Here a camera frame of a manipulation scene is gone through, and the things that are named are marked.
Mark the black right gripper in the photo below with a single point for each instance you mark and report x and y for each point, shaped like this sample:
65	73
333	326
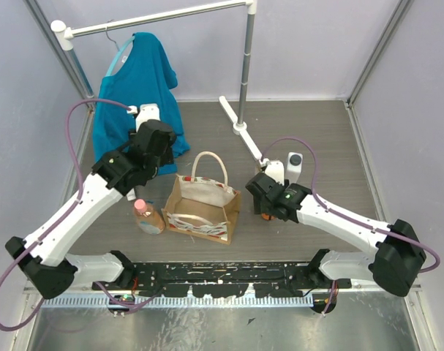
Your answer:
260	206

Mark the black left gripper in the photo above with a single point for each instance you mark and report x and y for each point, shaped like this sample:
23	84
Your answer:
167	155

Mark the dark blue pump bottle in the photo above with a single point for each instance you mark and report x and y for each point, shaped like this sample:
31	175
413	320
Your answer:
267	217

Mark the white bottle grey cap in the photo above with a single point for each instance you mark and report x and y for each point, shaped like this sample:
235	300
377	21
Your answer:
293	167

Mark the pink cap bottle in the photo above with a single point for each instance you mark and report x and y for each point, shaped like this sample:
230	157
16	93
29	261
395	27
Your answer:
148	218

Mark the white metal clothes rack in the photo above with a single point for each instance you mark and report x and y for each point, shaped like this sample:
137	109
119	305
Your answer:
64	34

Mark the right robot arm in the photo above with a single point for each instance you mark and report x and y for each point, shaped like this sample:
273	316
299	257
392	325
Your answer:
390	255

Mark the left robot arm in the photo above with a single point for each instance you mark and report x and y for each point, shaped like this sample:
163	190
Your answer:
44	255

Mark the burlap canvas bag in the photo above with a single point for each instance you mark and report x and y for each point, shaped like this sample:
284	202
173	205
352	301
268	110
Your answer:
203	207

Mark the teal t-shirt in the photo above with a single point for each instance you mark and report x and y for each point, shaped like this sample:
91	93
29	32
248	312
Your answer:
146	77

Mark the light blue clothes hanger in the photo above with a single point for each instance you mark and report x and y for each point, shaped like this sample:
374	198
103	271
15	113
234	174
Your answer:
118	55

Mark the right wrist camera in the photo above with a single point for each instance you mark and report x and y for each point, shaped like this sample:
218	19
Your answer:
275	169

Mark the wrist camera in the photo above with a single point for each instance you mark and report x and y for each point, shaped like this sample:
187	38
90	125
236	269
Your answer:
275	169
144	113

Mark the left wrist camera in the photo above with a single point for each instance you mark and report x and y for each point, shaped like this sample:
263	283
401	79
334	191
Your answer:
144	113

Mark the white cable duct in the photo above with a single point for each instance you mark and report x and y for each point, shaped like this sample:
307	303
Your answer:
247	301

